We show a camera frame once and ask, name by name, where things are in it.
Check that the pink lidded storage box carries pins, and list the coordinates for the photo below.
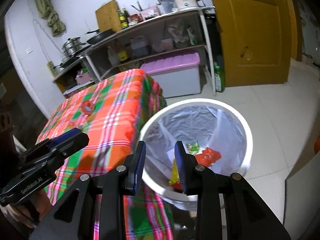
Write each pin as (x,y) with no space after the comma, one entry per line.
(170,80)

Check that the steel steamer pot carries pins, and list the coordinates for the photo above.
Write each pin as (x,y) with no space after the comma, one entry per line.
(71,46)

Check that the grey plastic canister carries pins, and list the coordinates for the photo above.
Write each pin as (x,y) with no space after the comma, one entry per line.
(139,47)

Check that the red plastic bag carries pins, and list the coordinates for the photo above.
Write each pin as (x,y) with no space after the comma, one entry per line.
(208,156)

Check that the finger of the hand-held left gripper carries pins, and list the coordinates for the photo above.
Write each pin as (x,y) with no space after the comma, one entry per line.
(72,146)
(65,136)

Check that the plaid tablecloth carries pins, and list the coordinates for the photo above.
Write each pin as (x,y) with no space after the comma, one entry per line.
(112,105)

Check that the yellow brown wrapper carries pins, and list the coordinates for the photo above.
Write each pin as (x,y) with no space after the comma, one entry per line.
(174,173)

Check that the red snack packet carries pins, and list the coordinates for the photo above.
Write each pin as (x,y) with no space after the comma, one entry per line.
(178,186)

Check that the hanging green cloth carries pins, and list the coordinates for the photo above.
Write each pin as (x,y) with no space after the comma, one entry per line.
(50,15)

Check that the green plastic bottle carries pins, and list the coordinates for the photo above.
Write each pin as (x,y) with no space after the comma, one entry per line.
(219,80)

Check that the low wooden shelf unit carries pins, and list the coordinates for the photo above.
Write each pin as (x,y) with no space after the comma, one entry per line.
(60,78)

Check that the yellow wooden door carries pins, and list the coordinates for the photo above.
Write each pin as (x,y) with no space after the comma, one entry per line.
(255,42)

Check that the clear plastic container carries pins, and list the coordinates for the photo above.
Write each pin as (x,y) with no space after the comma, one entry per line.
(167,5)

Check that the black chopsticks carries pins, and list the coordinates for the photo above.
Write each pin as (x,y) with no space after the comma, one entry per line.
(137,6)

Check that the white metal kitchen rack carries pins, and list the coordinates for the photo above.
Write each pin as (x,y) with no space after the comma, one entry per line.
(150,21)

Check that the white trash bin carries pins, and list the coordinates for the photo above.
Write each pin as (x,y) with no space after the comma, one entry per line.
(197,102)

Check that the black frying pan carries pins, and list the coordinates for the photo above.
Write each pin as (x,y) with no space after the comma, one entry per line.
(102,36)

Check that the cooking oil bottle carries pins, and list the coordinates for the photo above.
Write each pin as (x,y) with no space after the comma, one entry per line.
(122,55)

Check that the clear plastic bottle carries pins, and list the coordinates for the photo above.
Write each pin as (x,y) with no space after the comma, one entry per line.
(113,56)

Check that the red sauce jar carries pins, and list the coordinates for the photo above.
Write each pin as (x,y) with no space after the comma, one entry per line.
(136,18)

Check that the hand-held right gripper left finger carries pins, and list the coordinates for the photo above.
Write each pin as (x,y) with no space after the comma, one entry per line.
(138,165)

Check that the yellowed power strip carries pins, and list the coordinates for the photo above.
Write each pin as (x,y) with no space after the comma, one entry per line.
(51,69)

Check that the round red lid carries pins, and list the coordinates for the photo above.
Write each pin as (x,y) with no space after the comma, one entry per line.
(87,108)

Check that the yellow label sauce bottle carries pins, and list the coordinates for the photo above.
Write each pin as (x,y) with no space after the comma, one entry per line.
(123,21)

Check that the wooden cutting board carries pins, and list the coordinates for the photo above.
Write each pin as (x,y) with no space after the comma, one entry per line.
(107,17)

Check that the crumpled plastic bags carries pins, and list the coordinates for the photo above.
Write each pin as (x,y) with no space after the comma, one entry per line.
(180,33)

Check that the green snack wrapper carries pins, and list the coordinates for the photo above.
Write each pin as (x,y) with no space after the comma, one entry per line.
(193,148)

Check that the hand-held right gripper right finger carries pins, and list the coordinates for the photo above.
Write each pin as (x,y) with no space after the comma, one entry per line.
(181,170)

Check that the dark sauce bottle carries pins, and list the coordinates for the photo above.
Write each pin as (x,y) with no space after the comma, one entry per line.
(126,15)

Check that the black induction cooker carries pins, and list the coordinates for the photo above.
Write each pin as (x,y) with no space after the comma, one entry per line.
(67,61)

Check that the pink utensil box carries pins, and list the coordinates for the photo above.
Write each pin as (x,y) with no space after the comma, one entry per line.
(150,12)

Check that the clear bin liner bag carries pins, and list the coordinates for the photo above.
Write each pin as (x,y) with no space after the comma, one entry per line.
(200,122)

